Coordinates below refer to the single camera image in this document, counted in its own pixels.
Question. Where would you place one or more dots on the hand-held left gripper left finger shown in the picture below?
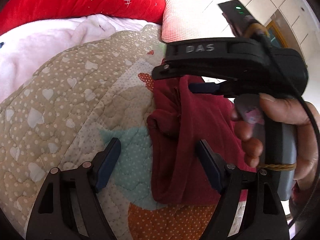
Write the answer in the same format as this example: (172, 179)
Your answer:
(107, 162)

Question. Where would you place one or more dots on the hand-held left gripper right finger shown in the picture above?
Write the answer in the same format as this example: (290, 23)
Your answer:
(212, 170)

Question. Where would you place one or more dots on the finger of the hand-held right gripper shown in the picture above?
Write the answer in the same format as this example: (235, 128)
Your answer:
(203, 87)
(170, 71)

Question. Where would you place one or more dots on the dark red sweater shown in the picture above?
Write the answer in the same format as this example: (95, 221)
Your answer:
(190, 142)

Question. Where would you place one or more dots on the person's right hand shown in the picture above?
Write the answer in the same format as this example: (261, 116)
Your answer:
(287, 110)

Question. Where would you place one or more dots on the pink striped pillow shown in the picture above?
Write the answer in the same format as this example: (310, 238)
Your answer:
(185, 22)

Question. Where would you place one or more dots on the patchwork quilted bedspread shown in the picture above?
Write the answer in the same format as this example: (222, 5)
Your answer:
(62, 92)

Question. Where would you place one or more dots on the white fleece blanket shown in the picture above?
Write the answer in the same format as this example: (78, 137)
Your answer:
(45, 42)

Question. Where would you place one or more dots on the red floral quilt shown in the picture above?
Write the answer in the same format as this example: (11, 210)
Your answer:
(62, 0)

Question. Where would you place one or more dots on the wooden door frame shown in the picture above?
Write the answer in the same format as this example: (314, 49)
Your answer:
(281, 36)

